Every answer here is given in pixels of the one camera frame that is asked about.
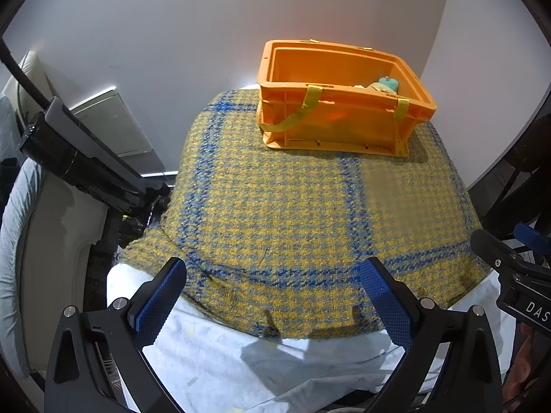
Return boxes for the dark wooden furniture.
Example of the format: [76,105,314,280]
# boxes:
[467,95,551,244]

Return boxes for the person's right hand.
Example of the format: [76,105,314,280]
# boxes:
[510,322,545,402]

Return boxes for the black stand device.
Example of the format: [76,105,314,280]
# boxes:
[19,97,169,216]

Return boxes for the grey cloth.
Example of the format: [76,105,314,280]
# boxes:
[0,95,46,377]

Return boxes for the grey flat panel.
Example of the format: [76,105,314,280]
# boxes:
[71,87,156,158]

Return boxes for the black cable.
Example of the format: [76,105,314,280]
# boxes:
[0,36,51,112]

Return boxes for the yellow and blue plaid blanket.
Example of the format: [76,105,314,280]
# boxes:
[121,88,493,340]

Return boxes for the white bed sheet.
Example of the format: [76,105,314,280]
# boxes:
[105,264,517,413]

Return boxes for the orange plastic crate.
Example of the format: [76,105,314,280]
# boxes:
[257,40,437,158]

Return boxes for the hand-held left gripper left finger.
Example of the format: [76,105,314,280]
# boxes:
[44,257,188,413]

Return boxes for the beige sofa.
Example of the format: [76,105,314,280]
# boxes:
[2,51,113,375]

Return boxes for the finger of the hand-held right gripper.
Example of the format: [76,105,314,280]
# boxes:
[514,222,545,249]
[470,229,523,273]

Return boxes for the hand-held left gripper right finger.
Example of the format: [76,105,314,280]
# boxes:
[364,257,504,413]

